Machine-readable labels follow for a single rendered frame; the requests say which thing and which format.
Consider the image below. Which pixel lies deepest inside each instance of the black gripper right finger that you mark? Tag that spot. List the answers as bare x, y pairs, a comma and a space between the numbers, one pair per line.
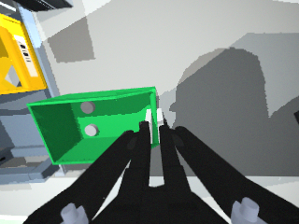
241, 200

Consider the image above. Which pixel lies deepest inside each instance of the green bin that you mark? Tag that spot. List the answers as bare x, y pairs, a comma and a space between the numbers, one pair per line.
61, 122

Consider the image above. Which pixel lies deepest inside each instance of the yellow open bin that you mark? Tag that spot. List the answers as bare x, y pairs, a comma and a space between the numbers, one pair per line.
16, 44

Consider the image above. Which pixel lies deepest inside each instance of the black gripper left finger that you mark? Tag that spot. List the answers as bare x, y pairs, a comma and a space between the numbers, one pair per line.
80, 202

